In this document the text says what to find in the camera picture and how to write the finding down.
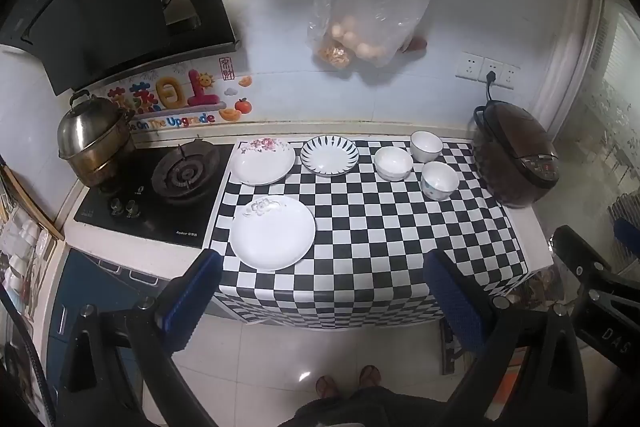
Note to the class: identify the white plate pink floral print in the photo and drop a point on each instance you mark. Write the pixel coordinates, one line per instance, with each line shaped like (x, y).
(265, 167)

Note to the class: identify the black gas stove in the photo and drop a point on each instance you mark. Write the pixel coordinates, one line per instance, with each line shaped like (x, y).
(150, 217)

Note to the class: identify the black white checkered tablecloth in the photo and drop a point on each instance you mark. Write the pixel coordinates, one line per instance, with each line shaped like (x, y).
(370, 227)

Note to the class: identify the frosted window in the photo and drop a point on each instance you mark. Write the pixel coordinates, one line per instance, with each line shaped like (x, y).
(617, 107)

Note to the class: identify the stainless steel steamer pot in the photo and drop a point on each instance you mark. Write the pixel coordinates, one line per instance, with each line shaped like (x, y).
(90, 134)

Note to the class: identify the cluttered side shelf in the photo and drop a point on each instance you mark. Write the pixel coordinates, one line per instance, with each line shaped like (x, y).
(22, 247)

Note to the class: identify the large plain white plate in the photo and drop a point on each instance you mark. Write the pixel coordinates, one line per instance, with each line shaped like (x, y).
(272, 237)

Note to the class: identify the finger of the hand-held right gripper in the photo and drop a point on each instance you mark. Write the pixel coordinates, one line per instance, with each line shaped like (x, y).
(629, 236)
(575, 249)

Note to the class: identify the person's right foot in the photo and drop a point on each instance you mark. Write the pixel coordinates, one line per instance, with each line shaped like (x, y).
(370, 377)

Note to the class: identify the white bowl blue print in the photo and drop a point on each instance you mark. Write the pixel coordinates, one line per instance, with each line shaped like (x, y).
(440, 182)

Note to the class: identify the brown rice cooker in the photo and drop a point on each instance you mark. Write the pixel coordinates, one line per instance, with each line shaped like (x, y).
(515, 147)

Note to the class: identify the black range hood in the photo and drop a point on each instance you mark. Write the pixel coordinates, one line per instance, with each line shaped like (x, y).
(100, 7)

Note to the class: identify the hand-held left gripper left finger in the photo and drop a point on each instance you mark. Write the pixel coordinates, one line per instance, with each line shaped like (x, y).
(192, 292)

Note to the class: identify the clear plastic bag with eggs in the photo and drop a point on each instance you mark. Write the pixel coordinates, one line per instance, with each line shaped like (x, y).
(370, 17)

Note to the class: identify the person's dark trousers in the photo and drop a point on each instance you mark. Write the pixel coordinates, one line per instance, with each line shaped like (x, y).
(360, 409)

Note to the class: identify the wide plain white bowl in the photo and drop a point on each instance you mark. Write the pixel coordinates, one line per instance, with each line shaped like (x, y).
(393, 164)

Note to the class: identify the blue kitchen cabinet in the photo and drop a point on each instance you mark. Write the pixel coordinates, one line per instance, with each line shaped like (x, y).
(85, 277)

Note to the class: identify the black power plug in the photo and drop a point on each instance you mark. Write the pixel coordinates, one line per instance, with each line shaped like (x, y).
(491, 78)

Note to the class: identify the white wall socket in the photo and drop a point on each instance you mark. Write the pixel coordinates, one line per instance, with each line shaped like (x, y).
(469, 67)
(505, 74)

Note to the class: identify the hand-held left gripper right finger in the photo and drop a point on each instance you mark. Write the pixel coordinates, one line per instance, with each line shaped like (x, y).
(457, 302)

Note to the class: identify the white plate dark striped rim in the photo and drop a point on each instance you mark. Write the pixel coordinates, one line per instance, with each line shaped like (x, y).
(330, 155)

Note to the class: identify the colourful wall sticker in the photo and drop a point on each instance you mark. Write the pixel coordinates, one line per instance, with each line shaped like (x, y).
(170, 99)

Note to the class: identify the white bowl pink print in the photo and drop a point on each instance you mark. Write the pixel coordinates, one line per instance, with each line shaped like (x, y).
(426, 147)

